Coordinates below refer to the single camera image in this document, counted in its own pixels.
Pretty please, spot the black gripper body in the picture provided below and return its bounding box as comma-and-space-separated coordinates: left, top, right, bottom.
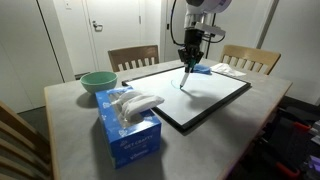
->
184, 28, 204, 54

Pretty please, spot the white marker with green cap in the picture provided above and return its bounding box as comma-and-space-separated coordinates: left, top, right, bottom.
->
179, 64, 194, 90

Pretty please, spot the mint green bowl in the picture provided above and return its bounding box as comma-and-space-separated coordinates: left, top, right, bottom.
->
79, 70, 119, 94

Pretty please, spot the blue cloth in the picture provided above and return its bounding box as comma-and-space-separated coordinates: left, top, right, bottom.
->
193, 64, 213, 75

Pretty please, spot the black framed whiteboard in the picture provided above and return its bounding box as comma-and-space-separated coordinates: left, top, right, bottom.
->
121, 64, 252, 132

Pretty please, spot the brown wooden slatted chair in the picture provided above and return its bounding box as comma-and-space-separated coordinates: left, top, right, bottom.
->
107, 44, 160, 73

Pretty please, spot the light wooden slatted chair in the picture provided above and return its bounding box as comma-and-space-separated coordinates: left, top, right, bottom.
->
218, 44, 282, 76
0, 100, 54, 180

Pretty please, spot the white tissue sheet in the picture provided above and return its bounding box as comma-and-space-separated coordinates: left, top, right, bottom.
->
113, 89, 166, 123

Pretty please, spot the blue tissue box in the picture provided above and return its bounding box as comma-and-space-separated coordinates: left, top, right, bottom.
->
95, 85, 163, 170

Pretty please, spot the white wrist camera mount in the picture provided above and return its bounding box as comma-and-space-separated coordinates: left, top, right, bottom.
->
194, 21, 228, 38

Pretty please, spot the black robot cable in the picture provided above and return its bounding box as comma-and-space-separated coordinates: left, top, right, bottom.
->
169, 0, 188, 47

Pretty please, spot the white door with lever handle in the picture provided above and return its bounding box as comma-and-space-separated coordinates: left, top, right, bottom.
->
83, 0, 143, 72

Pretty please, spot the silver lever door handle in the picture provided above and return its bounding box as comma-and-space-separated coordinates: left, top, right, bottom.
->
91, 20, 104, 33

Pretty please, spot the black clamp with orange handle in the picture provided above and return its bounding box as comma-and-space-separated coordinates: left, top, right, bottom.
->
278, 109, 313, 133
259, 137, 302, 178

